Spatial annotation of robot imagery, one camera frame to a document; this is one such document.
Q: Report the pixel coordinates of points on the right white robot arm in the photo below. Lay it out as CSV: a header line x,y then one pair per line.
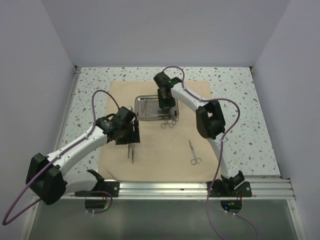
x,y
210,124

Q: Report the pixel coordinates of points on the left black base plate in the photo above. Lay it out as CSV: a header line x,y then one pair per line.
x,y
111,187

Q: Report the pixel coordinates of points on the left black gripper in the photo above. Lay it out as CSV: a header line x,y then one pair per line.
x,y
133,137

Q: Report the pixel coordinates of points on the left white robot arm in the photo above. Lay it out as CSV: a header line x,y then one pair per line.
x,y
48,174

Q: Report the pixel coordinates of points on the aluminium rail frame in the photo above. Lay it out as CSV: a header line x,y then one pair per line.
x,y
270,189

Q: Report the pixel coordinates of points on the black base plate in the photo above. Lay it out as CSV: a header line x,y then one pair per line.
x,y
217,190
111,187

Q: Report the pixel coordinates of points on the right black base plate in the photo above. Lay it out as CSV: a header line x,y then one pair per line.
x,y
217,190

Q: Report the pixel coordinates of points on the steel instrument tray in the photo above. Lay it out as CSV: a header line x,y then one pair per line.
x,y
146,108

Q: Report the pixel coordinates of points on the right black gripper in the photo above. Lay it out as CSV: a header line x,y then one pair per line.
x,y
162,103

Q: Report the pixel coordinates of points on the steel surgical scissors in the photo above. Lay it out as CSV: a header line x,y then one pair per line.
x,y
195,160

